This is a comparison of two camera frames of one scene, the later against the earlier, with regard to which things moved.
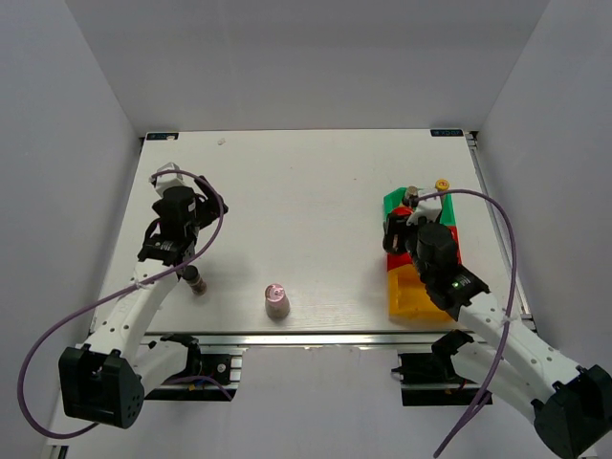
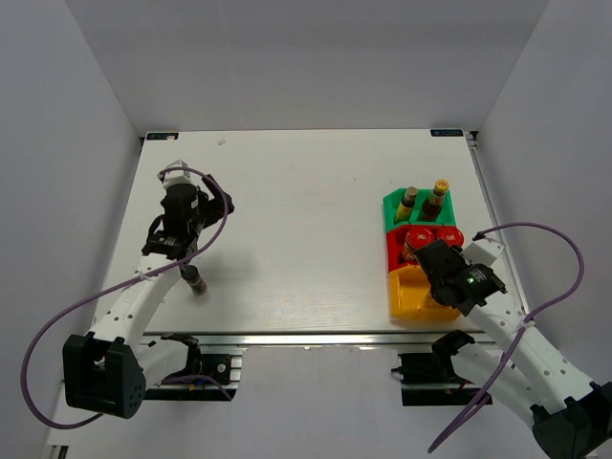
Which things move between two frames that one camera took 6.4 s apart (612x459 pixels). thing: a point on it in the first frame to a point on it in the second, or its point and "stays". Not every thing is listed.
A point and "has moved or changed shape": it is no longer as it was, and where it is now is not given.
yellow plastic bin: [407, 297] stays
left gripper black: [212, 207] stays
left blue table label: [162, 136] stays
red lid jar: [403, 210] has moved or changed shape
